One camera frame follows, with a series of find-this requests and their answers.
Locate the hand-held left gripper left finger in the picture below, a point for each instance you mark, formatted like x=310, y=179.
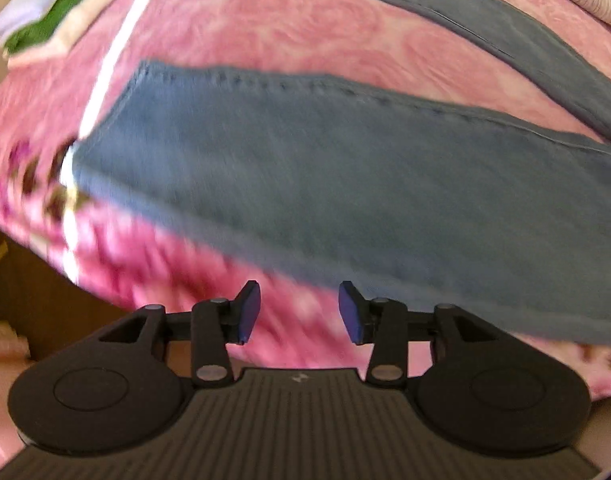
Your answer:
x=248, y=312

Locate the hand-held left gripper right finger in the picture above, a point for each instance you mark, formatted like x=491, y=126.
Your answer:
x=350, y=312

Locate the pink floral blanket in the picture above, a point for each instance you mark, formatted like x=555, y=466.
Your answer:
x=295, y=25

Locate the cream folded towel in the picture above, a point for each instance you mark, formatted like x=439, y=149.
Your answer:
x=60, y=45

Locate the green folded towel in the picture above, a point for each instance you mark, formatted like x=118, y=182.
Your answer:
x=70, y=10

